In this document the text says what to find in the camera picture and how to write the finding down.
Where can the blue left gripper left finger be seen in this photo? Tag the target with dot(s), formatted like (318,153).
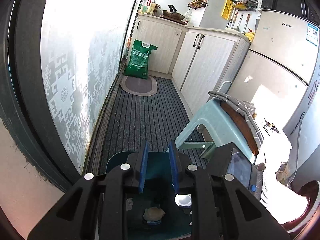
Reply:
(143,167)

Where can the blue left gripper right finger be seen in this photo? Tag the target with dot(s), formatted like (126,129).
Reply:
(174,165)

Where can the dark teal trash bin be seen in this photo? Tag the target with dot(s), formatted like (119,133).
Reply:
(124,205)

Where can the blue white tissue pack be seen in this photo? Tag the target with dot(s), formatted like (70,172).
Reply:
(154,222)

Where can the black tissue pack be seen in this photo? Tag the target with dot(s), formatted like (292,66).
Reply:
(269,127)

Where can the white kitchen cabinet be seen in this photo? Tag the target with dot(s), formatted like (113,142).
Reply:
(197,60)

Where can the person's right hand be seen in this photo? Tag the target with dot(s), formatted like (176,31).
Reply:
(261,167)

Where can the light green plastic stool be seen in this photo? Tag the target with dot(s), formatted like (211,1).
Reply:
(218,123)

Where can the striped dark floor carpet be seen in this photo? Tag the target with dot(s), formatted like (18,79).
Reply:
(128,121)

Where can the grey checked tablecloth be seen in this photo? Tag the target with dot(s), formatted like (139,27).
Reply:
(272,150)

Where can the oval grey floor mat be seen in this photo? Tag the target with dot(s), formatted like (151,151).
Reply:
(139,87)

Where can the green rice bag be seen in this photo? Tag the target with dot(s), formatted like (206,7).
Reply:
(139,60)

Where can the white refrigerator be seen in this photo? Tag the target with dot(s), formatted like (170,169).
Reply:
(280,70)

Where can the hanging metal ladle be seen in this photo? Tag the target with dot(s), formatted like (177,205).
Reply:
(238,26)

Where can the frosted patterned sliding door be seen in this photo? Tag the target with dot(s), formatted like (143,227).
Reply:
(59,61)

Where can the yellow cutting board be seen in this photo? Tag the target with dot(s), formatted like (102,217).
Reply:
(227,10)

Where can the black wok pan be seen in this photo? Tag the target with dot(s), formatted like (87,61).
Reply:
(172,14)

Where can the oil bottle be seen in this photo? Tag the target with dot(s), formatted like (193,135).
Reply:
(151,7)

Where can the black microwave oven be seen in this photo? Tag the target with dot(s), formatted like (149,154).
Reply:
(299,8)

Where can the wall spice rack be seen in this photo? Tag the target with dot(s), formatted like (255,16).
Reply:
(197,4)

